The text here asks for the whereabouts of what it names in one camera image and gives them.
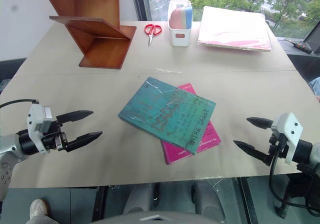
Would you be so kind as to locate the blue foam pad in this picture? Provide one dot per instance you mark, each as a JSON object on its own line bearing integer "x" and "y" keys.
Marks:
{"x": 189, "y": 15}

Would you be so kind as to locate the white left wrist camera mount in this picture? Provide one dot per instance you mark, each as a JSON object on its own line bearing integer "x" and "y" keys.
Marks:
{"x": 35, "y": 124}

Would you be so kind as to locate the teal paperback book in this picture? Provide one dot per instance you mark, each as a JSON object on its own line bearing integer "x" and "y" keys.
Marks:
{"x": 160, "y": 111}

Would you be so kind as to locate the grey rounded shape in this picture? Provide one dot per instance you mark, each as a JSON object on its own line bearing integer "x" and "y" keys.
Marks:
{"x": 138, "y": 199}
{"x": 208, "y": 199}

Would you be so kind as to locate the magenta paperback book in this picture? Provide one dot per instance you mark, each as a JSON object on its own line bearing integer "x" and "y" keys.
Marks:
{"x": 210, "y": 139}

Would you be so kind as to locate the white sneaker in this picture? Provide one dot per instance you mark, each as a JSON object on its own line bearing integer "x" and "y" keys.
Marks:
{"x": 38, "y": 207}

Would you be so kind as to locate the beige trouser leg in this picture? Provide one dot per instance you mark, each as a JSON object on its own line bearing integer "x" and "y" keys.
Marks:
{"x": 42, "y": 220}

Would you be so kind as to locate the grey curved panel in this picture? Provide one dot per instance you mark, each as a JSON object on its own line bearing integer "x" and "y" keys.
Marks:
{"x": 160, "y": 217}

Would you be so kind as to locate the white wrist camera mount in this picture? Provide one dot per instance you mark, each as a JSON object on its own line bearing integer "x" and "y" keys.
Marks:
{"x": 35, "y": 124}
{"x": 290, "y": 131}

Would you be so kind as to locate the pink foam pad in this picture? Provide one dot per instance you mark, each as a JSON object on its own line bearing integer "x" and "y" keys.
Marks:
{"x": 177, "y": 17}

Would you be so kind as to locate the wooden zigzag shelf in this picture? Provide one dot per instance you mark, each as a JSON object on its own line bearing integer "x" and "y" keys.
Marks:
{"x": 105, "y": 34}

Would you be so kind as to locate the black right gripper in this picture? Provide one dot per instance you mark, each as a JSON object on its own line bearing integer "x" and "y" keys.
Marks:
{"x": 278, "y": 146}

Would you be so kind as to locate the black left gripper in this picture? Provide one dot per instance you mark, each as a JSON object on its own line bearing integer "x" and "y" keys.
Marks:
{"x": 56, "y": 140}

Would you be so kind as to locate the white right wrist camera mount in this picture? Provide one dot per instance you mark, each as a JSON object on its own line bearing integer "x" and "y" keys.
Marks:
{"x": 290, "y": 131}

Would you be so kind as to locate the blue jeans knee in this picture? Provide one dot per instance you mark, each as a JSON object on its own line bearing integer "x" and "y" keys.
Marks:
{"x": 315, "y": 86}

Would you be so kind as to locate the orange and black tool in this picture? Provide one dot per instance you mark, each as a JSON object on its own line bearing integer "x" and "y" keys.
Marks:
{"x": 301, "y": 46}

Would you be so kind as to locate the white plastic storage bin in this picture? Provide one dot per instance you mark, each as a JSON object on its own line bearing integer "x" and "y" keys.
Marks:
{"x": 179, "y": 37}

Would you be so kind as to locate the pink and white paper stack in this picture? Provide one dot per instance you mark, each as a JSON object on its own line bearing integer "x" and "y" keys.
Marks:
{"x": 232, "y": 27}

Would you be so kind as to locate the black monitor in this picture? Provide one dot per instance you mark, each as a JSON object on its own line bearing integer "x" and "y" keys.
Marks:
{"x": 313, "y": 39}

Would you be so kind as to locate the black table frame bar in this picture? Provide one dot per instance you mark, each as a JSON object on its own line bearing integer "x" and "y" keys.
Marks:
{"x": 99, "y": 204}
{"x": 248, "y": 201}

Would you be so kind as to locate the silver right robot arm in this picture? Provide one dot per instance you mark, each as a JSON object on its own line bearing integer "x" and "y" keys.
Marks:
{"x": 303, "y": 151}

